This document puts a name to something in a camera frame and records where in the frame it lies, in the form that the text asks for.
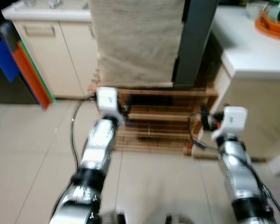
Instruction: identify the dark grey fridge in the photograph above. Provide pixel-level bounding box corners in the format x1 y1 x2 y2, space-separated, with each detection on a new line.
172 0 219 89

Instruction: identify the wooden pallet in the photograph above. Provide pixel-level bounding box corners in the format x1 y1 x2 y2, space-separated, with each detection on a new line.
88 85 220 158

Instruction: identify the white-topped side cabinet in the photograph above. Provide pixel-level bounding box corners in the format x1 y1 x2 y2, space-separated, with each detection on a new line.
210 6 280 160

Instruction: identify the beige burlap cloth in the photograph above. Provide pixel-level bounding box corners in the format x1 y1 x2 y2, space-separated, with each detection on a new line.
88 0 186 89

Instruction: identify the beige kitchen cabinet with counter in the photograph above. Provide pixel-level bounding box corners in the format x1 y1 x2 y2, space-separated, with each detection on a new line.
1 0 99 99

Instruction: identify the green board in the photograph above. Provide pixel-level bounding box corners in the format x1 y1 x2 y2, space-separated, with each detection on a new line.
19 40 54 101

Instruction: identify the orange board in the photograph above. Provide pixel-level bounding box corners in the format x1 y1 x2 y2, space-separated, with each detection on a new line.
12 41 51 110

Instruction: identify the robot right leg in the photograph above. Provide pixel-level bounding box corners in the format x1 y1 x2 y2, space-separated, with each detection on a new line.
165 214 188 224

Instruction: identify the robot leg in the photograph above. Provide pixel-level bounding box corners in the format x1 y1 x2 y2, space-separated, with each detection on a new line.
99 209 127 224
165 214 188 224

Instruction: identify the orange round tray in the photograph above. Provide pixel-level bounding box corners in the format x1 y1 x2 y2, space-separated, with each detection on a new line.
254 13 280 39

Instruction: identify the robot left leg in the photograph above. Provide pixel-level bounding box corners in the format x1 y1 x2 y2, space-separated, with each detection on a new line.
99 209 127 224

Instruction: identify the clear drinking glass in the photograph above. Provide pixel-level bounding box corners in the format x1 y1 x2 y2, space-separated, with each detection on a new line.
246 1 271 20

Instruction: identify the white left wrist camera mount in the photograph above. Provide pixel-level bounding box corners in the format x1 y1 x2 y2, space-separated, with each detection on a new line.
96 87 120 118

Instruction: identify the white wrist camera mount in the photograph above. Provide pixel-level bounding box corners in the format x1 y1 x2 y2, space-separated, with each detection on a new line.
211 106 248 143
96 87 120 118

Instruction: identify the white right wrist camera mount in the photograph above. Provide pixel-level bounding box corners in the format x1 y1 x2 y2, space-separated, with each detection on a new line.
211 106 248 143

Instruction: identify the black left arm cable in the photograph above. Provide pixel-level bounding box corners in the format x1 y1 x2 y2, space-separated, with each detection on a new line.
70 96 99 171

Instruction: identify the beige cabinet handle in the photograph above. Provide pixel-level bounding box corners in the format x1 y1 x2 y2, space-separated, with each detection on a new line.
22 25 56 38

